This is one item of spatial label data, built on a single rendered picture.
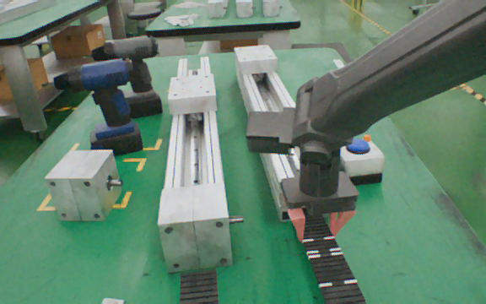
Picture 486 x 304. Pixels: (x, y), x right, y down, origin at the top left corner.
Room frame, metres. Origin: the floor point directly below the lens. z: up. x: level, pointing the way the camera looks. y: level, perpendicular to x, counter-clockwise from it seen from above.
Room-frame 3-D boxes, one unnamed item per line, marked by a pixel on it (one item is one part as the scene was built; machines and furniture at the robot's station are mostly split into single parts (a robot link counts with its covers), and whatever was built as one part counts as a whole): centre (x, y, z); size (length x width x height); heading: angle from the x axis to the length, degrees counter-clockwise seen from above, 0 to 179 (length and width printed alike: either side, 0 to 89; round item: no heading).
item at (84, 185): (0.63, 0.28, 0.83); 0.11 x 0.10 x 0.10; 84
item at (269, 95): (0.94, -0.08, 0.82); 0.80 x 0.10 x 0.09; 4
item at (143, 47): (1.07, 0.31, 0.89); 0.20 x 0.08 x 0.22; 108
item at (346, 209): (0.48, -0.12, 0.84); 0.07 x 0.07 x 0.09; 4
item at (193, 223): (0.49, 0.06, 0.83); 0.12 x 0.09 x 0.10; 94
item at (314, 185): (0.48, -0.11, 0.91); 0.10 x 0.07 x 0.07; 94
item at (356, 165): (0.67, -0.22, 0.81); 0.10 x 0.08 x 0.06; 94
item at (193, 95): (0.93, 0.11, 0.87); 0.16 x 0.11 x 0.07; 4
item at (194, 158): (0.93, 0.11, 0.82); 0.80 x 0.10 x 0.09; 4
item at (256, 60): (1.19, -0.07, 0.87); 0.16 x 0.11 x 0.07; 4
